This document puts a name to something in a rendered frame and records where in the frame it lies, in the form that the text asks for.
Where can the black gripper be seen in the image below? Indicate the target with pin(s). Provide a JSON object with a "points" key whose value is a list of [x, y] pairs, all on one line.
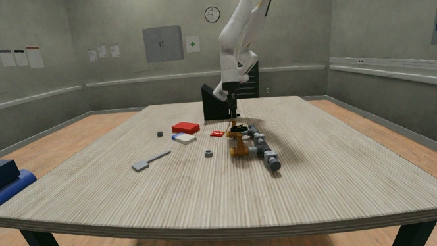
{"points": [[232, 101]]}

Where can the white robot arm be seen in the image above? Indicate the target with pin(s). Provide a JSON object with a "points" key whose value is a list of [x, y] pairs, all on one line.
{"points": [[253, 22]]}

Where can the red square tag with gold chain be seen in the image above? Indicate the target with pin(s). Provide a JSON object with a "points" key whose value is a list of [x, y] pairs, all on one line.
{"points": [[218, 133]]}

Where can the grey hex nut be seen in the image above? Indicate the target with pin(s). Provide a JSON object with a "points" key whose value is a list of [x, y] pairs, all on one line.
{"points": [[208, 153]]}

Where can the red rectangular box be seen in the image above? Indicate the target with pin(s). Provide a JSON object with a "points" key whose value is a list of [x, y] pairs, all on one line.
{"points": [[185, 127]]}

